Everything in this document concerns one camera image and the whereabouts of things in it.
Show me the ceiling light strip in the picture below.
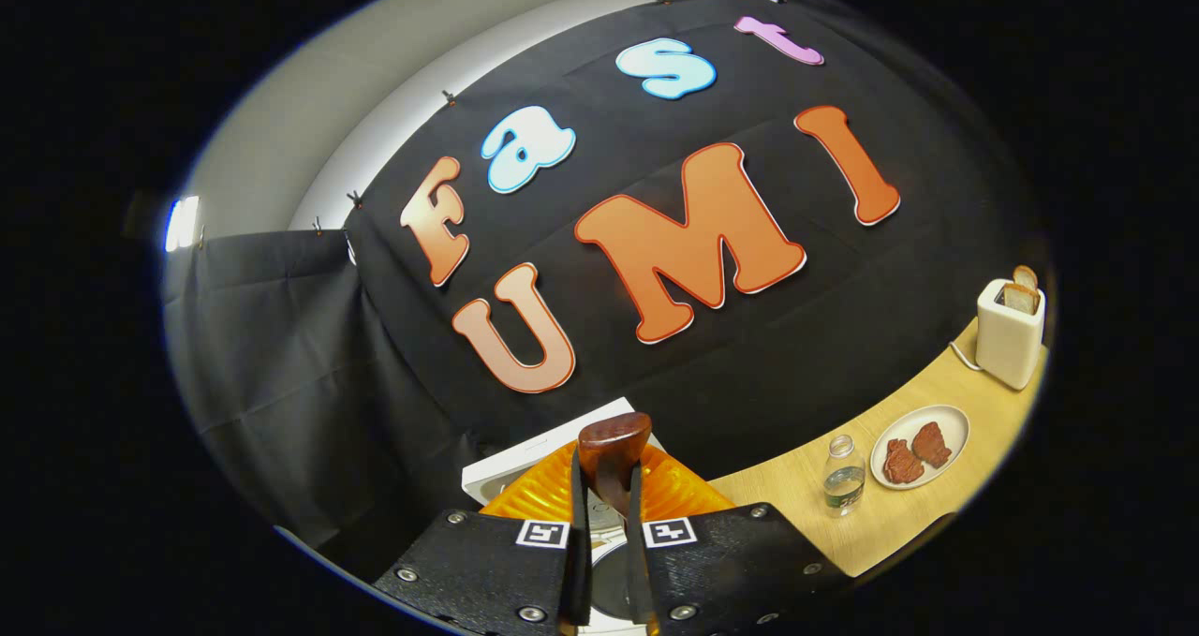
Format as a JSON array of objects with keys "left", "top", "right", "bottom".
[{"left": 165, "top": 196, "right": 200, "bottom": 254}]

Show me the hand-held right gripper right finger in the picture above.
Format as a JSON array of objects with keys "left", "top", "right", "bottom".
[{"left": 626, "top": 449, "right": 849, "bottom": 636}]

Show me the dark wooden spoon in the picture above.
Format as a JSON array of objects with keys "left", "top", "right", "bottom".
[{"left": 576, "top": 412, "right": 654, "bottom": 526}]

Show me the white round plate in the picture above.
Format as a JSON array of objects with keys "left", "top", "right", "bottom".
[{"left": 869, "top": 405, "right": 971, "bottom": 491}]

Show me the clear plastic water bottle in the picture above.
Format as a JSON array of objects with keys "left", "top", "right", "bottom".
[{"left": 823, "top": 435, "right": 866, "bottom": 519}]

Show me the white toaster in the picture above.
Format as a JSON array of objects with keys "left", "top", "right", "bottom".
[{"left": 975, "top": 278, "right": 1048, "bottom": 392}]

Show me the black backdrop cloth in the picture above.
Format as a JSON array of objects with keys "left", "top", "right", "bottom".
[{"left": 161, "top": 0, "right": 1052, "bottom": 585}]

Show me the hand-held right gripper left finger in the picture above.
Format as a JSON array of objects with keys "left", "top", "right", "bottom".
[{"left": 373, "top": 439, "right": 593, "bottom": 636}]

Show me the white rice cooker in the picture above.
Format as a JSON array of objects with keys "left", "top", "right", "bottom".
[{"left": 461, "top": 397, "right": 668, "bottom": 635}]

